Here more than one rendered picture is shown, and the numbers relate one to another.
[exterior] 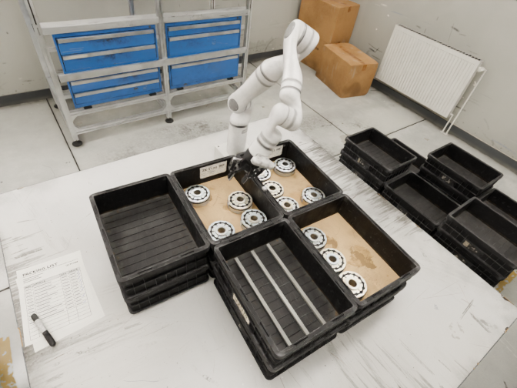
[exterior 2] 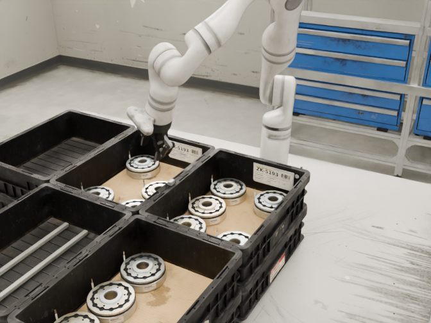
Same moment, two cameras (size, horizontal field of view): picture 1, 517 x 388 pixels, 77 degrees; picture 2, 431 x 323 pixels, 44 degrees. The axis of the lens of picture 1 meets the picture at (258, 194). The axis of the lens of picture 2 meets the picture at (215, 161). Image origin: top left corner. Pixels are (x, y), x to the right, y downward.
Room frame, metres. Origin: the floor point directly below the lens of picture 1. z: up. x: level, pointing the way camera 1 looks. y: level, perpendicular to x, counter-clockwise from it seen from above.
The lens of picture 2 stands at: (0.59, -1.18, 1.66)
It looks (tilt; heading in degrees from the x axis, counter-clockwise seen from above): 29 degrees down; 68
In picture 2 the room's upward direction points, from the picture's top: 1 degrees counter-clockwise
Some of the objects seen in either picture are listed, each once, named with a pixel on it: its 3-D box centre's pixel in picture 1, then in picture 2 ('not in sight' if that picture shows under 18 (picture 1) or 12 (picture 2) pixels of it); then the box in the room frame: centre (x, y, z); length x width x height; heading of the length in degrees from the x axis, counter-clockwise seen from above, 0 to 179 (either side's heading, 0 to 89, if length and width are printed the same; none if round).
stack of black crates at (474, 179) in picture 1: (448, 188); not in sight; (1.83, -1.33, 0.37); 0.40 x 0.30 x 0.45; 41
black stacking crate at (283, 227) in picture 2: (285, 182); (229, 211); (1.05, -0.11, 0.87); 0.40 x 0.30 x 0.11; 38
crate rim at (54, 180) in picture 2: (225, 195); (136, 166); (0.87, 0.13, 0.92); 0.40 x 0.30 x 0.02; 38
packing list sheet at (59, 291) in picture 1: (56, 295); not in sight; (0.48, 0.64, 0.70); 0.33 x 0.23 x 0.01; 41
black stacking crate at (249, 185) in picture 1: (224, 204); (138, 182); (0.87, 0.13, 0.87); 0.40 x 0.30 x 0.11; 38
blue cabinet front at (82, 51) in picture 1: (115, 67); (342, 75); (2.36, 1.27, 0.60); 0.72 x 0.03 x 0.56; 131
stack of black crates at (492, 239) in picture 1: (470, 252); not in sight; (1.26, -1.30, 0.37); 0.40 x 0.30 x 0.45; 41
